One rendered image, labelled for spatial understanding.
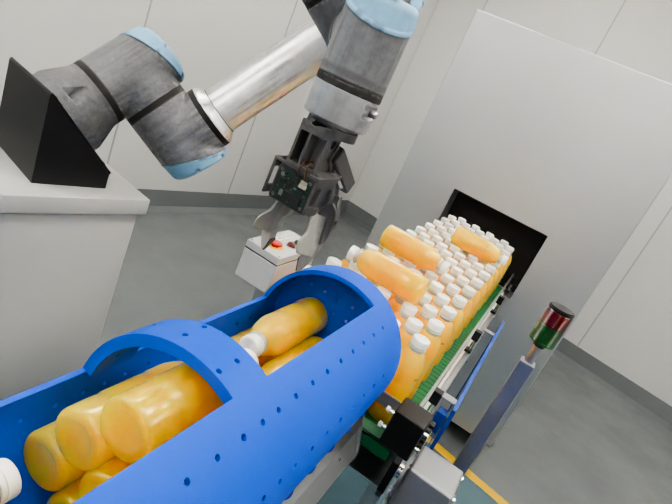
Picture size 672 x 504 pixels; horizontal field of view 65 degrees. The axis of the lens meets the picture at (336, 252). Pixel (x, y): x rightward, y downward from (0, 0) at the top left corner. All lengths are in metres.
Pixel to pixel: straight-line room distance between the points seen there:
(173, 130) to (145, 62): 0.15
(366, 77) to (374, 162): 5.23
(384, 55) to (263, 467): 0.49
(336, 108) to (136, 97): 0.69
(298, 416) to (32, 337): 0.88
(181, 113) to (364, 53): 0.69
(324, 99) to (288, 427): 0.39
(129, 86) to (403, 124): 4.68
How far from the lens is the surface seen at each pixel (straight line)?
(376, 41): 0.66
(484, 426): 1.47
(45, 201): 1.20
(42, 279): 1.32
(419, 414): 1.14
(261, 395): 0.61
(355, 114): 0.67
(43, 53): 3.47
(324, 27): 0.80
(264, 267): 1.27
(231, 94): 1.28
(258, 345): 0.85
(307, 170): 0.67
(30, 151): 1.25
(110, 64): 1.28
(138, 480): 0.49
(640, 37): 5.24
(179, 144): 1.28
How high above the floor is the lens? 1.58
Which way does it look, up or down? 19 degrees down
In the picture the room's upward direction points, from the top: 25 degrees clockwise
